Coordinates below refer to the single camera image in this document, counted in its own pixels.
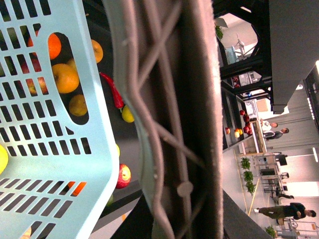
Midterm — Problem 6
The grey basket handle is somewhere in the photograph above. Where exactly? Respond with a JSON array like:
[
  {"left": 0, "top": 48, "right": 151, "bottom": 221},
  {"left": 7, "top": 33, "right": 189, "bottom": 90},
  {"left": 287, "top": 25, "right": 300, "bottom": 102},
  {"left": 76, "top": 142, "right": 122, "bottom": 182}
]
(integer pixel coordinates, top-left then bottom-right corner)
[{"left": 103, "top": 0, "right": 224, "bottom": 239}]

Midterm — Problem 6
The light turquoise shopping basket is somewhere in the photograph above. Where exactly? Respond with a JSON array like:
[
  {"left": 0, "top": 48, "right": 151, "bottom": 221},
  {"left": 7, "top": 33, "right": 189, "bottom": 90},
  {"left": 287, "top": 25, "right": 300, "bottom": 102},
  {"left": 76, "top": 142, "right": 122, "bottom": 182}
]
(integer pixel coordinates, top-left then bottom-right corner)
[{"left": 0, "top": 0, "right": 119, "bottom": 239}]

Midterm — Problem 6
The yellow lemon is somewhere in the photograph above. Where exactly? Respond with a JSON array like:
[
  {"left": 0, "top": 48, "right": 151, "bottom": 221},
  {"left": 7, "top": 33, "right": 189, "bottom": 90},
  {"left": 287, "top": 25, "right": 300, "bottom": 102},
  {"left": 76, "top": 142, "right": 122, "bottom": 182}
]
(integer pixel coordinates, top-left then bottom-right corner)
[{"left": 0, "top": 145, "right": 8, "bottom": 174}]

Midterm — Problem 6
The red chili pepper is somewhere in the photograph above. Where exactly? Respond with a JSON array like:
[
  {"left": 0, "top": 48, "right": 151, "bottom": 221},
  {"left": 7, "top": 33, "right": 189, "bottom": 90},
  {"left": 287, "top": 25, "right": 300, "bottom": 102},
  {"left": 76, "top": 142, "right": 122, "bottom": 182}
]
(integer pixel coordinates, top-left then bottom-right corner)
[{"left": 99, "top": 72, "right": 124, "bottom": 111}]

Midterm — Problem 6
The red apple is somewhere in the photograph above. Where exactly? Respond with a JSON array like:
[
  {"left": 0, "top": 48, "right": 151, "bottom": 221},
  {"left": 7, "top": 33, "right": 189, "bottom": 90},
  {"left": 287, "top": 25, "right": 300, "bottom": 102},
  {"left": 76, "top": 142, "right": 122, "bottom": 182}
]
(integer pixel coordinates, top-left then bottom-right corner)
[{"left": 116, "top": 164, "right": 132, "bottom": 189}]

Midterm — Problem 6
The yellow orange pear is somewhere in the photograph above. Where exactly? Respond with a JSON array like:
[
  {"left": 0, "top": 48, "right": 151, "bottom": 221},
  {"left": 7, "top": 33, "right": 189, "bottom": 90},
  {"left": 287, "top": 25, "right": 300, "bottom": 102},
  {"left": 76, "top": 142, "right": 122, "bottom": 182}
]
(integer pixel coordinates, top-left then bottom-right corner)
[{"left": 52, "top": 63, "right": 79, "bottom": 94}]

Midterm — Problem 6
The small orange tangerine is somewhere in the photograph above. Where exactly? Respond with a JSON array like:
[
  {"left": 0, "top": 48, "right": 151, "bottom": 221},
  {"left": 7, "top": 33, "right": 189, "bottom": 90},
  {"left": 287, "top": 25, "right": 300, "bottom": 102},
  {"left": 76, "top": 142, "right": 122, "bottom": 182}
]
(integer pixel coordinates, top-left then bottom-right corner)
[{"left": 27, "top": 30, "right": 62, "bottom": 60}]

